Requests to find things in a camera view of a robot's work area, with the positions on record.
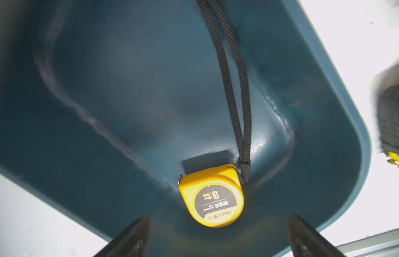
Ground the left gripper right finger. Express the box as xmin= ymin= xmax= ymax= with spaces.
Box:
xmin=286 ymin=215 xmax=344 ymax=257

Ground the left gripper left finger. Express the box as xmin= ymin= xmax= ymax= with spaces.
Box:
xmin=94 ymin=216 xmax=151 ymax=257

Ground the teal plastic storage box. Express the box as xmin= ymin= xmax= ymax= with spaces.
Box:
xmin=0 ymin=1 xmax=370 ymax=257

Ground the yellow black tape measure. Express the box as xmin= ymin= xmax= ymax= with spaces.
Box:
xmin=377 ymin=84 xmax=399 ymax=168

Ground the yellow square tape measure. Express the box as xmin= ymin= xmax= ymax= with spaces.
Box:
xmin=178 ymin=1 xmax=252 ymax=228

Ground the aluminium front rail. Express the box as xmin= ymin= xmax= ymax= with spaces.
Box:
xmin=337 ymin=229 xmax=399 ymax=257

